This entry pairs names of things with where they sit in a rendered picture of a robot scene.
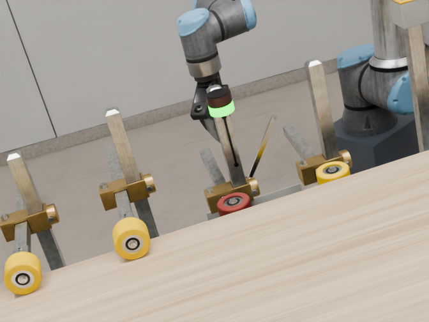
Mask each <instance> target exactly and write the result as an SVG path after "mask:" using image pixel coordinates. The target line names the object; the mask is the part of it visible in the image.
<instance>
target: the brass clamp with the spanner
mask: <svg viewBox="0 0 429 322"><path fill-rule="evenodd" d="M245 179H246V184H244V185H241V186H238V187H233V186H232V183H231V182H230V181H228V182H226V183H222V184H219V185H216V186H213V189H214V192H213V193H212V194H207V189H204V194H205V197H206V201H207V205H208V207H209V210H210V212H211V214H214V213H217V212H218V208H217V203H218V201H219V200H220V199H221V198H222V197H223V196H226V195H228V194H232V193H237V192H240V193H244V194H247V195H248V196H249V198H250V201H254V197H256V196H259V195H260V190H259V186H258V183H257V180H256V179H255V178H254V177H252V178H248V179H247V177H245Z"/></svg>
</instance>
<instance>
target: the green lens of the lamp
mask: <svg viewBox="0 0 429 322"><path fill-rule="evenodd" d="M208 108H209V113H210V115H211V116H212V117H216V118H218V117H223V116H226V115H229V114H231V113H232V112H234V109H235V108H234V103H233V100H232V102H231V103H230V104H229V105H227V106H225V107H222V108H218V109H212V108H210V107H209V106H208Z"/></svg>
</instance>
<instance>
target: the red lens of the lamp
mask: <svg viewBox="0 0 429 322"><path fill-rule="evenodd" d="M227 89H228V88H227ZM228 90H229V93H228V94H226V95H225V96H223V97H220V98H213V99H212V98H208V97H207V94H206V101H207V105H208V106H209V107H212V108H217V107H223V106H225V105H227V104H229V103H231V101H232V95H231V92H230V89H228Z"/></svg>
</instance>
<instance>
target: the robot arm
mask: <svg viewBox="0 0 429 322"><path fill-rule="evenodd" d="M370 10H371V18H372V31H373V44H365V45H358V46H355V47H352V48H349V49H347V50H345V51H343V52H341V53H340V54H339V55H338V57H337V59H336V60H337V69H338V75H339V79H340V85H341V90H342V96H343V103H344V110H343V116H342V129H343V131H344V132H345V133H346V134H349V135H353V136H360V137H364V136H371V135H377V134H381V133H383V132H386V131H388V130H390V129H391V128H393V127H394V126H395V125H396V124H397V122H398V116H397V114H401V115H409V114H413V113H414V108H413V103H412V93H411V88H410V79H409V71H408V65H407V56H406V51H405V42H404V37H403V29H402V28H401V27H399V26H397V25H396V24H394V23H393V21H392V16H391V7H390V2H389V0H370ZM256 24H257V16H256V13H255V9H254V7H253V5H252V3H251V2H250V0H194V2H193V5H192V11H188V12H186V13H184V14H182V16H180V17H179V18H178V20H177V28H178V35H179V36H180V39H181V43H182V46H183V51H184V55H185V58H186V65H187V66H188V70H189V73H190V75H191V76H192V77H194V79H195V81H196V82H197V86H196V90H195V95H194V98H193V104H192V109H191V113H190V116H191V118H192V119H193V120H200V122H201V123H202V125H203V126H204V128H205V129H206V130H207V131H208V132H209V133H210V134H211V136H212V137H213V138H214V139H216V140H217V141H218V142H219V143H220V140H219V136H218V132H217V129H216V125H215V121H214V117H212V116H211V115H210V113H209V108H208V105H207V101H206V94H207V91H206V89H207V88H208V87H210V86H213V85H215V84H217V85H220V86H221V88H228V89H229V86H228V84H224V85H223V84H222V81H221V78H220V73H219V71H220V69H221V68H222V66H221V63H220V57H219V54H218V49H217V46H216V44H217V43H220V42H222V41H225V40H228V39H229V38H232V37H235V36H237V35H240V34H242V33H245V32H249V30H251V29H253V28H255V26H256ZM224 86H225V87H224Z"/></svg>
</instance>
